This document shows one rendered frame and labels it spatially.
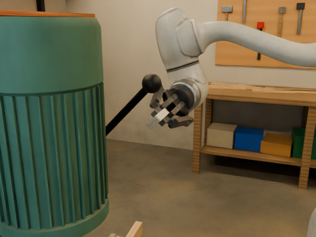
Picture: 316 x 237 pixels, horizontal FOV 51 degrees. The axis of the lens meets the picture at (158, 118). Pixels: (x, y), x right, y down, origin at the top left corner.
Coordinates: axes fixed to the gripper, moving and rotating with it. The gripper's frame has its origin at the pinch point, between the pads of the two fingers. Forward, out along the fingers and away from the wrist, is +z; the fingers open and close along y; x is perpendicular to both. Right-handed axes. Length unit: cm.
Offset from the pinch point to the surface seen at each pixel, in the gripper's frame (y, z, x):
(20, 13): 144, -176, -101
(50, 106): 9.9, 30.3, 3.4
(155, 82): 4.6, 11.2, 9.1
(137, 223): -17.8, -13.7, -33.1
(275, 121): -85, -307, -31
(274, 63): -36, -305, 9
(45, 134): 7.8, 30.8, 0.3
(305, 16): -21, -303, 59
